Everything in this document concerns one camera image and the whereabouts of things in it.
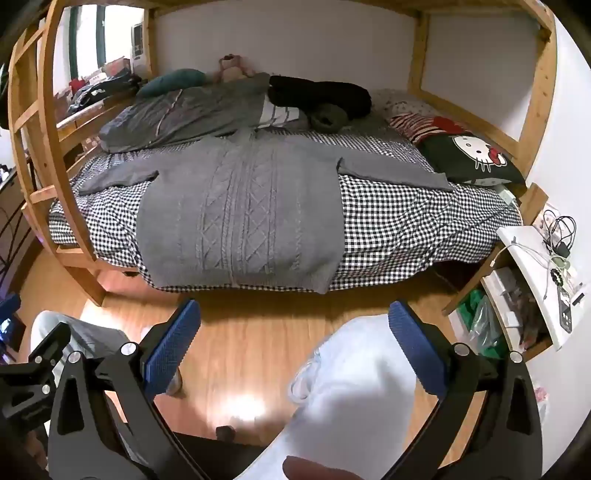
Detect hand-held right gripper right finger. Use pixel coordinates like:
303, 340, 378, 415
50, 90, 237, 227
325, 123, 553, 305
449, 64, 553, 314
383, 301, 543, 480

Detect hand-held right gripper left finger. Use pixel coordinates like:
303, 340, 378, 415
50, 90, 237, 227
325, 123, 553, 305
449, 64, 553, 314
46, 299, 218, 480

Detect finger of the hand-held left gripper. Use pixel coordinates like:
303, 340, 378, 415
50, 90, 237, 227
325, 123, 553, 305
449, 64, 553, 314
28, 322, 71, 370

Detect grey cable-knit sweater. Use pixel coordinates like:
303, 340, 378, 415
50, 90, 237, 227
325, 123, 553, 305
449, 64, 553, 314
78, 128, 454, 295

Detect black clothes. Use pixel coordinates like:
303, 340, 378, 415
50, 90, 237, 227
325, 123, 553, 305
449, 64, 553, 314
268, 75, 373, 120

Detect person's right hand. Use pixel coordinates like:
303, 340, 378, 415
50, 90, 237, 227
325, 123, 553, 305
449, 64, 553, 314
283, 455, 346, 480

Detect person's left leg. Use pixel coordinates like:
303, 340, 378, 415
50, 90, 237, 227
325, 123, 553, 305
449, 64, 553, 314
31, 311, 181, 398

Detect person's leg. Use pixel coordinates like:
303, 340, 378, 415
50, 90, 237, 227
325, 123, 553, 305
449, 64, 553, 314
238, 314, 446, 480
31, 311, 181, 398

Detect green plastic bag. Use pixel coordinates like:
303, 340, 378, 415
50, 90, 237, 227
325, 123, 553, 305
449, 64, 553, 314
457, 288, 509, 360

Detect person's right leg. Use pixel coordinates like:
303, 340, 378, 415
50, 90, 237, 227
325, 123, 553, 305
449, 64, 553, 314
238, 314, 446, 480

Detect white boxes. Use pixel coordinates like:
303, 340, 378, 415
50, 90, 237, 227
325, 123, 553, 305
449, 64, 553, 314
482, 267, 527, 329

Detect dark wooden desk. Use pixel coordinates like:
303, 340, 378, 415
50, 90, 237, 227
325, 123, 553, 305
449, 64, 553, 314
0, 159, 44, 289

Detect clear plastic bag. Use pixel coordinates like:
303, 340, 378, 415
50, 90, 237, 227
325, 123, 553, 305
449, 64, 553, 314
530, 381, 551, 418

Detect black and white checkered bedsheet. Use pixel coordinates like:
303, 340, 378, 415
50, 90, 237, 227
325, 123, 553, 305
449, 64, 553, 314
48, 127, 525, 294

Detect white bedside shelf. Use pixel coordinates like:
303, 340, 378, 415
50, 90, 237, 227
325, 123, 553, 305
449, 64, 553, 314
442, 183, 591, 361

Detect black cartoon cat pillow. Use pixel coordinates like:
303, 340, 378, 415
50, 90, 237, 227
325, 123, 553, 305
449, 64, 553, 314
417, 131, 527, 186

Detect red striped pillow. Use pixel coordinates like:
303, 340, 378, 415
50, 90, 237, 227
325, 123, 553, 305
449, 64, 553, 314
388, 113, 471, 145

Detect grey duvet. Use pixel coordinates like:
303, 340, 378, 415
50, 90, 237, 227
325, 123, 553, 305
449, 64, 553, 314
98, 72, 310, 154

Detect wooden desk with clutter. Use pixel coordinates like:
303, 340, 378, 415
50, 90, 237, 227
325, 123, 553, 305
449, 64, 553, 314
54, 55, 144, 155

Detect floral pillow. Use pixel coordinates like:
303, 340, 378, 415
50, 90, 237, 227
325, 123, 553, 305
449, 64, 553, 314
370, 89, 439, 120

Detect olive green cloth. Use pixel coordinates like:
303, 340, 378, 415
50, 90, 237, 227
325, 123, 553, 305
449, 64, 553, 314
309, 104, 348, 132

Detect white striped cloth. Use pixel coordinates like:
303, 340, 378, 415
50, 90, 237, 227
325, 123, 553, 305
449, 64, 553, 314
256, 102, 305, 130

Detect teal pillow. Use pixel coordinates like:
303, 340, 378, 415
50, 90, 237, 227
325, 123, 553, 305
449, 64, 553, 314
137, 69, 207, 99

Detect pink plush toy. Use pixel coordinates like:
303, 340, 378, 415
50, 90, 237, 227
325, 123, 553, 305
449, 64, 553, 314
216, 54, 256, 83

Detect white cable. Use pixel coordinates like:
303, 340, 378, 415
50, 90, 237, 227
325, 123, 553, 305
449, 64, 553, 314
492, 240, 571, 301

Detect black cable bundle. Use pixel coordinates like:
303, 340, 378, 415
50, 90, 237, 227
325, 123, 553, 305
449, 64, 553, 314
541, 209, 578, 259

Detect wooden bunk bed frame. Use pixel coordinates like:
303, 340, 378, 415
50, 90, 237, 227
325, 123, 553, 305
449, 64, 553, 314
9, 0, 557, 306

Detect white wall appliance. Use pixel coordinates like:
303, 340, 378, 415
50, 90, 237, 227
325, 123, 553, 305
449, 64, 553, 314
130, 22, 147, 62

